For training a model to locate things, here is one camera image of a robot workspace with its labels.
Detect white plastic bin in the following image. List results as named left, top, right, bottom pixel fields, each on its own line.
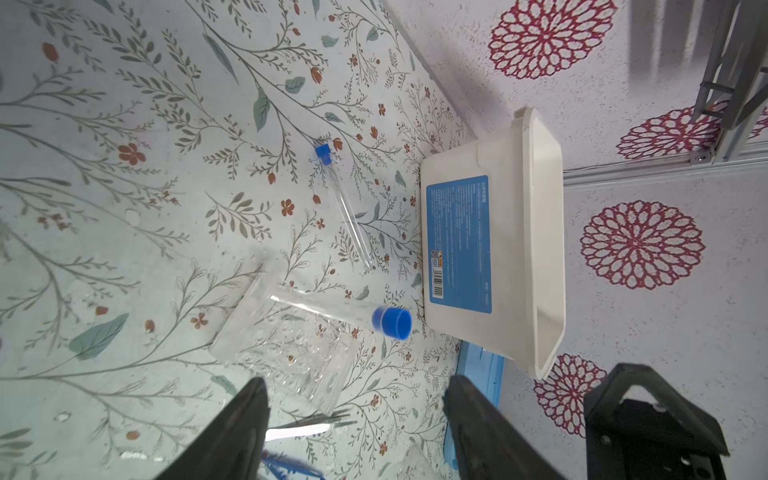
left=420, top=108, right=566, bottom=380

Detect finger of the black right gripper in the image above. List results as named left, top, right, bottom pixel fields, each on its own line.
left=583, top=363, right=730, bottom=479

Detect dark grey wall shelf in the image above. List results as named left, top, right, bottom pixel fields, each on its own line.
left=691, top=0, right=767, bottom=164

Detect thin blue capped test tube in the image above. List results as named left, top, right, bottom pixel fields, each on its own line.
left=315, top=143, right=374, bottom=272

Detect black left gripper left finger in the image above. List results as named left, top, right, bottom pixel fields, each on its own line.
left=158, top=378, right=270, bottom=480

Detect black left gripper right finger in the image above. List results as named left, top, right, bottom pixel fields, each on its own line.
left=443, top=375, right=563, bottom=479

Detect clear plastic test tube rack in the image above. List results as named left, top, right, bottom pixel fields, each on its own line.
left=209, top=269, right=359, bottom=415

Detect blue plastic bin lid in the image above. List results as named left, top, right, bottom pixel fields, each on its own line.
left=442, top=341, right=506, bottom=469

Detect metal tweezers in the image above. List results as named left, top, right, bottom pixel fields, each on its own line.
left=265, top=410, right=356, bottom=442

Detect clear glass flask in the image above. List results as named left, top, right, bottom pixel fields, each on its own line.
left=397, top=443, right=454, bottom=480

